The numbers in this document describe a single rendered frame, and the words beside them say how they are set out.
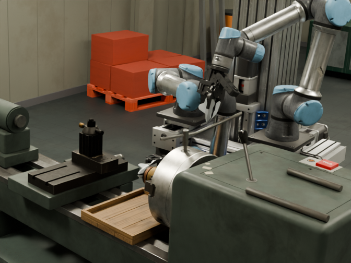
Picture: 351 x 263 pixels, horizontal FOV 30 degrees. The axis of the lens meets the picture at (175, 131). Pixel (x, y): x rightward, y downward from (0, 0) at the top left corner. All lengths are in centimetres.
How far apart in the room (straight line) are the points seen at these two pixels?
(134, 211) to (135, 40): 483
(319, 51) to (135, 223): 101
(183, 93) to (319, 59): 56
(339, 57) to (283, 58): 624
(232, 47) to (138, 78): 460
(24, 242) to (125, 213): 69
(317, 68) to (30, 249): 155
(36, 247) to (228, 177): 130
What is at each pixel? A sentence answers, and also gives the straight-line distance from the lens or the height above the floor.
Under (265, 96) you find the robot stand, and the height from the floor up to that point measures 128.
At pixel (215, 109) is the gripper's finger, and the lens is 251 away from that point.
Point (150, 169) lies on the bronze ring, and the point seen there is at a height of 111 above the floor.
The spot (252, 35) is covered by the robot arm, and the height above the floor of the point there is 162.
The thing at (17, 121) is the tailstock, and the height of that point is 109.
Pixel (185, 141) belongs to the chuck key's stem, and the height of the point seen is 128.
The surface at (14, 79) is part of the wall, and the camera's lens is 701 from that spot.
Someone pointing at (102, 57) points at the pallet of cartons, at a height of 49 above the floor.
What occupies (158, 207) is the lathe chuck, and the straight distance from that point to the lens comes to 240.
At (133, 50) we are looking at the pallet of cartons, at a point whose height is 56.
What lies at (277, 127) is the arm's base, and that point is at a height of 122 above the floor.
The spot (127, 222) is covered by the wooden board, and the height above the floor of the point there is 88.
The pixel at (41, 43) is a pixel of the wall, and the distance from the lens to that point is 720.
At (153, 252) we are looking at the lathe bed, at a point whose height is 87.
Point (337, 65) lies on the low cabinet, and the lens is 934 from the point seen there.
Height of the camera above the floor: 208
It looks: 19 degrees down
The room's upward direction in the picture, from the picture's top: 3 degrees clockwise
